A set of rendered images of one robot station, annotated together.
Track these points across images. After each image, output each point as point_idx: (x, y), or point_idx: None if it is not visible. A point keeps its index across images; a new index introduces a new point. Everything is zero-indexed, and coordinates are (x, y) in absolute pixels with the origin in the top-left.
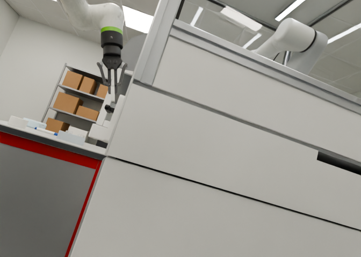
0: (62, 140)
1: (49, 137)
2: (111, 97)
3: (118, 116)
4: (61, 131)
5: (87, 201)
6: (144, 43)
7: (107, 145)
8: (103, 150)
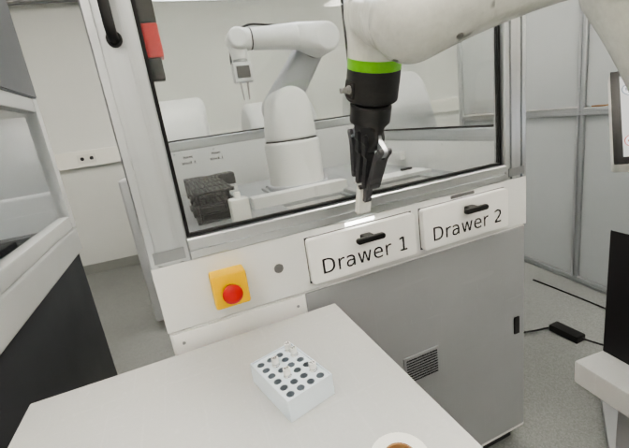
0: (344, 372)
1: (379, 378)
2: (370, 206)
3: (525, 200)
4: (328, 371)
5: (523, 250)
6: (525, 151)
7: (525, 218)
8: (222, 355)
